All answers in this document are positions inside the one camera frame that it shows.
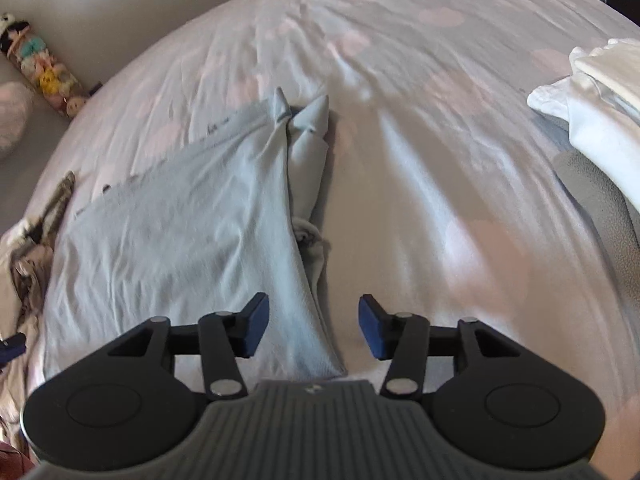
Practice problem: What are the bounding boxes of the light blue-grey pants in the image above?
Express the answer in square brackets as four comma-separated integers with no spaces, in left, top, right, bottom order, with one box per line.
[43,90,344,382]

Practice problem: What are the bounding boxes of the white folded clothes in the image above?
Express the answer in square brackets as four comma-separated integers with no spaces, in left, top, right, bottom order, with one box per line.
[527,38,639,207]

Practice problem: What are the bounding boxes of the cream white sweater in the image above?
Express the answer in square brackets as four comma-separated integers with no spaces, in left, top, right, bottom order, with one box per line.
[0,216,44,456]

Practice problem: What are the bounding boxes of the tan brown garment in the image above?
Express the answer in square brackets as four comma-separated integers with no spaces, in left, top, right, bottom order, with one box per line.
[11,244,54,325]

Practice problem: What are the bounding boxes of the brown striped garment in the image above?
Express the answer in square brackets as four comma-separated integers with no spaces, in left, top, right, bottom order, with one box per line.
[29,171,76,247]

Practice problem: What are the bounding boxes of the orange-red fuzzy garment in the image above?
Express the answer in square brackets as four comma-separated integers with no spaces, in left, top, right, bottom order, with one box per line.
[0,442,35,480]

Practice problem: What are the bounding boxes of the pink polka dot bedsheet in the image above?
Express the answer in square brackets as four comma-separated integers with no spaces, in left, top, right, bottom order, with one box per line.
[24,0,640,470]

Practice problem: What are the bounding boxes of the grey folded garment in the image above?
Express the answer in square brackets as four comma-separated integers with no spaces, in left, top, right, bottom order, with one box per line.
[552,151,639,308]

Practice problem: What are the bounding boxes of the clear tube of plush toys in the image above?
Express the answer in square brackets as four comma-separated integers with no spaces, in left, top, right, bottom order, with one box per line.
[5,25,89,119]

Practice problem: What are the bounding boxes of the panda plush toy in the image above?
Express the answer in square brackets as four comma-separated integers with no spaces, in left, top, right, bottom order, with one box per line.
[0,13,30,55]

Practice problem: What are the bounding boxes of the dark wall socket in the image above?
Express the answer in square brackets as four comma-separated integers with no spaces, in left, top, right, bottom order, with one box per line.
[88,81,103,96]

